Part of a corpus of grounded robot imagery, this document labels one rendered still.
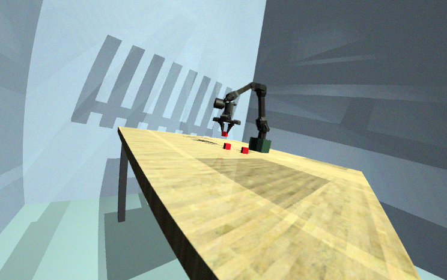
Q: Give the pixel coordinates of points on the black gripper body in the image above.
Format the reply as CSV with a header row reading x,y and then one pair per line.
x,y
238,122

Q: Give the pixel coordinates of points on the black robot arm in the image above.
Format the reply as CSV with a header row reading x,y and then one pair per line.
x,y
261,122

